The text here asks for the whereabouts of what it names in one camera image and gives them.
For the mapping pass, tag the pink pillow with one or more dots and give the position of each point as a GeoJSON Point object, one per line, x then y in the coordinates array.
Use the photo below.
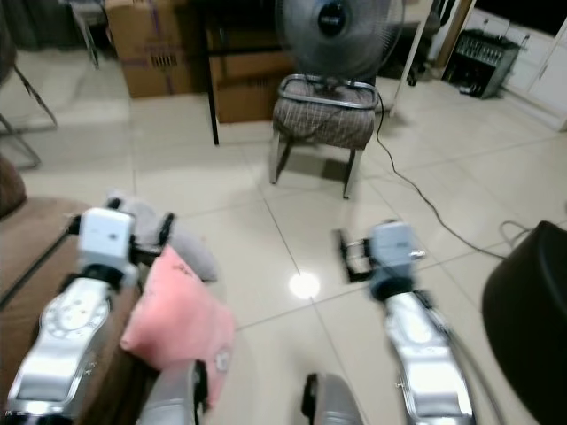
{"type": "Point", "coordinates": [182, 319]}

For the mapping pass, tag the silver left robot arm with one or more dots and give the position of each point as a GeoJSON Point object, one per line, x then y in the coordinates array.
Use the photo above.
{"type": "Point", "coordinates": [64, 328]}

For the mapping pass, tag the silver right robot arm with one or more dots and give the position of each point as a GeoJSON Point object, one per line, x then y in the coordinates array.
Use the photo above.
{"type": "Point", "coordinates": [425, 354]}

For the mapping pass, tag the brown fabric sofa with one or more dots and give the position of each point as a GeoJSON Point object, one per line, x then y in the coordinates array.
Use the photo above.
{"type": "Point", "coordinates": [35, 257]}

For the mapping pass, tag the metal chair with plaid cushion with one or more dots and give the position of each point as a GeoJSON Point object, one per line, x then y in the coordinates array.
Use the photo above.
{"type": "Point", "coordinates": [323, 122]}

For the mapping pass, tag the grey right robot leg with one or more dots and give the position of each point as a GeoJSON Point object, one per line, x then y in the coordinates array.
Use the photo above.
{"type": "Point", "coordinates": [332, 403]}

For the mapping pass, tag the grey robot leg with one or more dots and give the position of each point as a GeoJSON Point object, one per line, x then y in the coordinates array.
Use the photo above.
{"type": "Point", "coordinates": [332, 403]}
{"type": "Point", "coordinates": [173, 394]}

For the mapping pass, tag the grey left robot leg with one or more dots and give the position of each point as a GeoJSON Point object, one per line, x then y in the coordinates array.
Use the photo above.
{"type": "Point", "coordinates": [173, 394]}

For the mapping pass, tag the low cardboard box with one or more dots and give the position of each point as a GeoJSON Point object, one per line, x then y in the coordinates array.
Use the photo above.
{"type": "Point", "coordinates": [244, 88]}

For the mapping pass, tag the black round seat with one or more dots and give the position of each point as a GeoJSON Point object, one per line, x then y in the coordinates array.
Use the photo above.
{"type": "Point", "coordinates": [527, 310]}

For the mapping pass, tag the tall cardboard box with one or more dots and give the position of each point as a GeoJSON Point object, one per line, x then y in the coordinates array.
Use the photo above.
{"type": "Point", "coordinates": [155, 49]}

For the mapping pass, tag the dark chair with metal legs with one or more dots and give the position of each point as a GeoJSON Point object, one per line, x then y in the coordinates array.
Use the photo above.
{"type": "Point", "coordinates": [9, 62]}

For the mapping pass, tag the grey metal stool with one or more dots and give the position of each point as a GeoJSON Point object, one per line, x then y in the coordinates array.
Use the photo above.
{"type": "Point", "coordinates": [89, 27]}

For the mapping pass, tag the grey electric fan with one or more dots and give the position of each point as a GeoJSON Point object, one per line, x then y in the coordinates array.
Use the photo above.
{"type": "Point", "coordinates": [337, 31]}

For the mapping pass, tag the white pole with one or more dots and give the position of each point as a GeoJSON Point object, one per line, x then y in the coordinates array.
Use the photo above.
{"type": "Point", "coordinates": [418, 40]}

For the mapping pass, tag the black plastic crate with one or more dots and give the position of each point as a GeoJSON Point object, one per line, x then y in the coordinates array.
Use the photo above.
{"type": "Point", "coordinates": [483, 64]}

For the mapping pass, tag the white cabinet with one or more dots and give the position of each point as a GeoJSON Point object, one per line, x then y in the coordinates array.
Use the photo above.
{"type": "Point", "coordinates": [545, 75]}

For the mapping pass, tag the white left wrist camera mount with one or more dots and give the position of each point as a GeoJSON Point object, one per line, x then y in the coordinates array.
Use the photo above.
{"type": "Point", "coordinates": [106, 235]}

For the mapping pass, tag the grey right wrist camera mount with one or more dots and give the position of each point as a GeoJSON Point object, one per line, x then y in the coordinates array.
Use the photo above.
{"type": "Point", "coordinates": [397, 243]}

